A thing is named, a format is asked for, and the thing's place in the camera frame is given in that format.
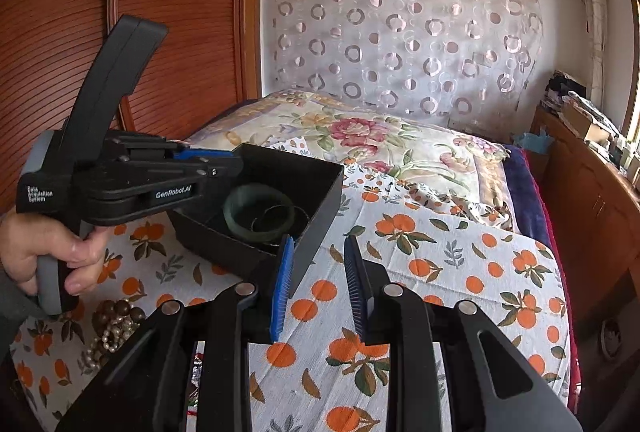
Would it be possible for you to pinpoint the cream pearl bead necklace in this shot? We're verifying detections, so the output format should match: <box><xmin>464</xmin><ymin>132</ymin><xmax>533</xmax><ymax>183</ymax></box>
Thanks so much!
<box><xmin>79</xmin><ymin>311</ymin><xmax>137</xmax><ymax>373</ymax></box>

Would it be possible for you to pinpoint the brown wooden bead bracelet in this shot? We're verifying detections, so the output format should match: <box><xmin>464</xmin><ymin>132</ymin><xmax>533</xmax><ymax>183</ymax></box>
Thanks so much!
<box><xmin>92</xmin><ymin>299</ymin><xmax>148</xmax><ymax>338</ymax></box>

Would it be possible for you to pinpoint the black square jewelry box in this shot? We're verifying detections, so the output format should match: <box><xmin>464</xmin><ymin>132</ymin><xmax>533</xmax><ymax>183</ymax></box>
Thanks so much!
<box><xmin>168</xmin><ymin>144</ymin><xmax>344</xmax><ymax>295</ymax></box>

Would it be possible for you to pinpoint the left hand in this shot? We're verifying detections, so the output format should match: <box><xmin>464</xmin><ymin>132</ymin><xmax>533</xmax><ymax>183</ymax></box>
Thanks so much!
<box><xmin>1</xmin><ymin>209</ymin><xmax>113</xmax><ymax>296</ymax></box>

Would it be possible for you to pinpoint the orange print bed sheet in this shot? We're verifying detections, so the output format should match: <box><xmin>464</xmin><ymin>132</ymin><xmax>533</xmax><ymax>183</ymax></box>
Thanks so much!
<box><xmin>8</xmin><ymin>136</ymin><xmax>574</xmax><ymax>432</ymax></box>

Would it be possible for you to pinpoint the wooden slatted wardrobe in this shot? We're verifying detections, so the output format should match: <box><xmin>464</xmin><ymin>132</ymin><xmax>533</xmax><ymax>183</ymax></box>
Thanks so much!
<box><xmin>1</xmin><ymin>0</ymin><xmax>258</xmax><ymax>209</ymax></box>

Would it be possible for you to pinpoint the floral quilt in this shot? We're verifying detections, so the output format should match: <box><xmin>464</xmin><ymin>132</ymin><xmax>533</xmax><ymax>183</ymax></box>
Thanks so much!
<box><xmin>188</xmin><ymin>90</ymin><xmax>518</xmax><ymax>232</ymax></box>

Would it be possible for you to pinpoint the dark blue blanket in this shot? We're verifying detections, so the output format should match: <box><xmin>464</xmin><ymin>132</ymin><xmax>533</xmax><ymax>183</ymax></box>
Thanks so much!
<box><xmin>503</xmin><ymin>145</ymin><xmax>582</xmax><ymax>415</ymax></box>

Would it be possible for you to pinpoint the wooden side cabinet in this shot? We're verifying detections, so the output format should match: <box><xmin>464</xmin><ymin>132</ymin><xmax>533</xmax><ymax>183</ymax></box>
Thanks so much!
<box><xmin>532</xmin><ymin>107</ymin><xmax>639</xmax><ymax>328</ymax></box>

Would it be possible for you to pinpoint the teal cloth item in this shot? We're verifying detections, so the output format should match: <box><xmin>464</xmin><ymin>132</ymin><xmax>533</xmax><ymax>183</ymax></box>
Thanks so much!
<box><xmin>514</xmin><ymin>128</ymin><xmax>554</xmax><ymax>155</ymax></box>

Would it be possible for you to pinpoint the stack of papers and books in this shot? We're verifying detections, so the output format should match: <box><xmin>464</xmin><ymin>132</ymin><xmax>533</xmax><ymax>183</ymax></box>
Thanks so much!
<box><xmin>540</xmin><ymin>70</ymin><xmax>639</xmax><ymax>168</ymax></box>

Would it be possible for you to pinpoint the circle pattern sheer curtain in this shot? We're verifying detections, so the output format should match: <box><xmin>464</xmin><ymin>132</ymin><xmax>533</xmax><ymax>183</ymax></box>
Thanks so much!
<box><xmin>262</xmin><ymin>0</ymin><xmax>544</xmax><ymax>139</ymax></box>

